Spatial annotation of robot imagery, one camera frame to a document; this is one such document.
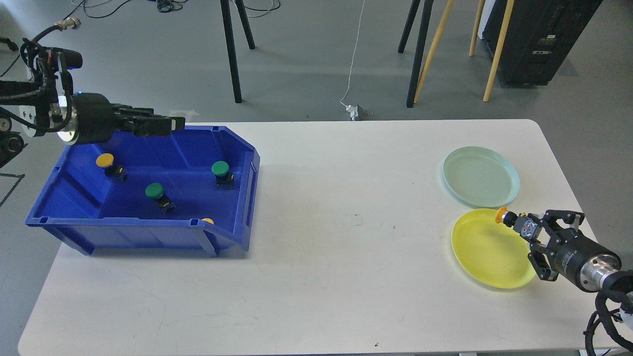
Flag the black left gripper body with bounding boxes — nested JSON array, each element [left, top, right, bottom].
[[57, 92, 122, 145]]

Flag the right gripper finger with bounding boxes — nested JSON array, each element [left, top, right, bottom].
[[528, 242, 562, 282], [537, 210, 585, 237]]

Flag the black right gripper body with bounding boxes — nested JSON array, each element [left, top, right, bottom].
[[540, 227, 623, 293]]

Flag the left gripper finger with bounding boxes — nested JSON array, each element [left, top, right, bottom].
[[117, 115, 185, 137], [111, 103, 154, 122]]

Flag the yellow push button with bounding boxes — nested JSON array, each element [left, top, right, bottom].
[[495, 207, 541, 243], [95, 153, 127, 183]]

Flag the green push button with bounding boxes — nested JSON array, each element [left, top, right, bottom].
[[145, 182, 176, 214], [212, 160, 234, 189]]

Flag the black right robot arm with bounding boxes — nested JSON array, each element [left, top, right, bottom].
[[519, 210, 632, 356]]

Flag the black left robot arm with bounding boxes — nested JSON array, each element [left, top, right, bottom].
[[0, 17, 185, 165]]

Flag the yellow plate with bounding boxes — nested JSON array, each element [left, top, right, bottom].
[[451, 208, 536, 289]]

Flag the light green plate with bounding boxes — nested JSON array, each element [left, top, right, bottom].
[[442, 146, 521, 208]]

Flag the blue plastic storage bin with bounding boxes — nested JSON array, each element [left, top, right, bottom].
[[25, 126, 260, 257]]

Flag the black tripod left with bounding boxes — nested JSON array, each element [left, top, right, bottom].
[[220, 0, 255, 104]]

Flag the wooden stand legs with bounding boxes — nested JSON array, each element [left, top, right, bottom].
[[413, 0, 515, 104]]

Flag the black tripod leg right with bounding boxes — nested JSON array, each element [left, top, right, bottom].
[[398, 0, 434, 108]]

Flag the white cable with plug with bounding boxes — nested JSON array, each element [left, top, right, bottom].
[[339, 0, 368, 121]]

